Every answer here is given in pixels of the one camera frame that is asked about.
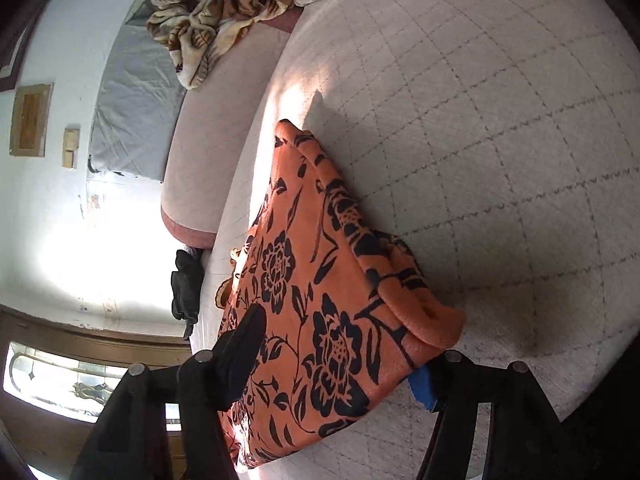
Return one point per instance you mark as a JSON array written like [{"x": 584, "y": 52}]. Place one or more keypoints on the beige wall switch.
[{"x": 70, "y": 147}]

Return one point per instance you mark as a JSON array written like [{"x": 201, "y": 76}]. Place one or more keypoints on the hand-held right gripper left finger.
[{"x": 242, "y": 355}]

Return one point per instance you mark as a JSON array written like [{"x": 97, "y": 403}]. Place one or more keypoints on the wooden wall frame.
[{"x": 31, "y": 120}]

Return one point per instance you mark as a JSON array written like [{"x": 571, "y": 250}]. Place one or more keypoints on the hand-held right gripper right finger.
[{"x": 425, "y": 390}]

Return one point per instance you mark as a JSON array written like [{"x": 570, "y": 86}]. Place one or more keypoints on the black cloth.
[{"x": 186, "y": 285}]

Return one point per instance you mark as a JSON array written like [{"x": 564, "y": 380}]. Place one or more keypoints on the orange floral top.
[{"x": 325, "y": 320}]

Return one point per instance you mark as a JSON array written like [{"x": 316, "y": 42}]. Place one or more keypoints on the grey pillow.
[{"x": 132, "y": 110}]

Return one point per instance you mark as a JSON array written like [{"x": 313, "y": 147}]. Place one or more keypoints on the pink rolled quilt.
[{"x": 220, "y": 150}]

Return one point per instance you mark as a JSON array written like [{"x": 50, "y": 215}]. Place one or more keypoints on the white quilted bed mat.
[{"x": 475, "y": 160}]

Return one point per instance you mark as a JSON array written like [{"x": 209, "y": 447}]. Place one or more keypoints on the brown floral blanket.
[{"x": 220, "y": 15}]

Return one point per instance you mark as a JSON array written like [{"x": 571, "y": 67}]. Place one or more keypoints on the stained glass window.
[{"x": 75, "y": 380}]

